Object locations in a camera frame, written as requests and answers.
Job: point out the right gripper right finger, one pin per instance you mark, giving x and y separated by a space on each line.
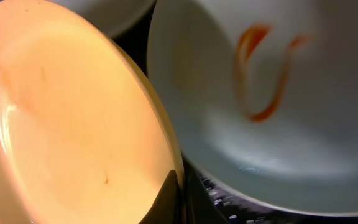
200 209

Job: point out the light blue plate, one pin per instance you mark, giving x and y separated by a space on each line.
89 21
263 96

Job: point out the black round tray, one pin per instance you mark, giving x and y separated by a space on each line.
234 209

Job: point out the light blue plate top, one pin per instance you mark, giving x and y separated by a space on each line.
89 21

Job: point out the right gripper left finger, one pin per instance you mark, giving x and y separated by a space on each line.
166 208

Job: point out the yellow plate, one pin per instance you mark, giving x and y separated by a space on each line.
84 137

